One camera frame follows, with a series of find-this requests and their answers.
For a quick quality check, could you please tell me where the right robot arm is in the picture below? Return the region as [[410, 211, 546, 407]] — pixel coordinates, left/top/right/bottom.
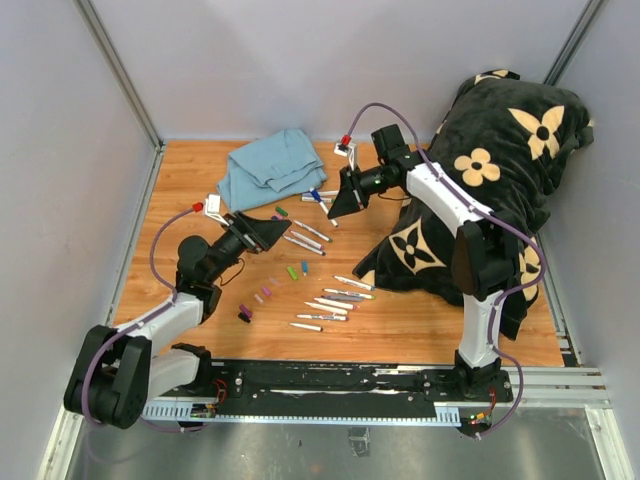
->
[[328, 124, 530, 400]]

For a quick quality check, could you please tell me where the dark green pen cap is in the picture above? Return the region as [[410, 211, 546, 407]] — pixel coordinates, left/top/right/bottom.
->
[[275, 206, 289, 217]]

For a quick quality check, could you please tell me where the blue cap marker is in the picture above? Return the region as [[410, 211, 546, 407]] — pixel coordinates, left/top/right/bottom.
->
[[309, 189, 339, 227]]

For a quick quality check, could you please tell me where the peach cap marker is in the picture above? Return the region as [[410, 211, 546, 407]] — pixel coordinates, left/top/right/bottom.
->
[[303, 302, 348, 316]]

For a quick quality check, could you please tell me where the dark green cap marker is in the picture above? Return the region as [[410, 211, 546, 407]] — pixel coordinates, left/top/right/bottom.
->
[[293, 220, 333, 243]]

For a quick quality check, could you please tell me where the black marker without cap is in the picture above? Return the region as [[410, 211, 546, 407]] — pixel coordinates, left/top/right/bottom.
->
[[289, 322, 323, 332]]

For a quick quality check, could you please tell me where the aluminium frame rail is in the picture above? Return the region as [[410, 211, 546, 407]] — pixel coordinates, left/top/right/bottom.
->
[[509, 367, 609, 401]]

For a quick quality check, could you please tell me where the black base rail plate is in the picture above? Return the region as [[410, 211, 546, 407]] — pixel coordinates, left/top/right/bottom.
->
[[187, 360, 514, 420]]

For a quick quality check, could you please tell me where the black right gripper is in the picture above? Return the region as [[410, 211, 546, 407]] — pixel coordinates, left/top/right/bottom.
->
[[327, 164, 396, 219]]

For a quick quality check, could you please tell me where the corner metal post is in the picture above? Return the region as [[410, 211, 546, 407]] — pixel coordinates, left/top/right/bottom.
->
[[543, 0, 608, 86], [73, 0, 166, 151]]

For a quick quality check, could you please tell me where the purple pen cap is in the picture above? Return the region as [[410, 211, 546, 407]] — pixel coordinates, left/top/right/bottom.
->
[[239, 305, 253, 318]]

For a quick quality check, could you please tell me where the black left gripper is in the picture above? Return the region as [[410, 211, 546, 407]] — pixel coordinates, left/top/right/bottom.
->
[[206, 210, 291, 283]]

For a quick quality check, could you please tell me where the light blue folded cloth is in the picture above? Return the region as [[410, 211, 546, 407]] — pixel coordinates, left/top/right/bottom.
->
[[217, 128, 327, 212]]

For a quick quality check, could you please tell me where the right corner metal post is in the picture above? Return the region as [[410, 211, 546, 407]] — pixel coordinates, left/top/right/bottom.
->
[[543, 0, 608, 86]]

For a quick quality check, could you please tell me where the black floral plush blanket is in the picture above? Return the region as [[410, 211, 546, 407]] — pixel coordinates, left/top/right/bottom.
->
[[352, 68, 596, 341]]

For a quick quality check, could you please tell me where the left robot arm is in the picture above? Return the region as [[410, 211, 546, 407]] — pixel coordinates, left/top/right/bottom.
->
[[63, 212, 291, 429]]

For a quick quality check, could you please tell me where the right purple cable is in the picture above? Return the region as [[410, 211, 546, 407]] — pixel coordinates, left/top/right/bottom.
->
[[347, 102, 549, 441]]

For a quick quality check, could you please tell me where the pink cap marker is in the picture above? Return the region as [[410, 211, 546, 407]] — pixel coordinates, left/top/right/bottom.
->
[[314, 297, 356, 310]]

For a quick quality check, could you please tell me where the left corner metal post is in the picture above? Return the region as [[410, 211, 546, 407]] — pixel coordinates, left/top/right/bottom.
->
[[73, 0, 166, 151]]

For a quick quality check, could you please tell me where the grey marker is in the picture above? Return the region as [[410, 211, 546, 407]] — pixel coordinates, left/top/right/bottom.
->
[[321, 295, 365, 302]]

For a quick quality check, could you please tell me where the dark blue marker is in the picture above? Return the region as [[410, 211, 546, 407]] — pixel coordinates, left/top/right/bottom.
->
[[282, 235, 326, 256]]

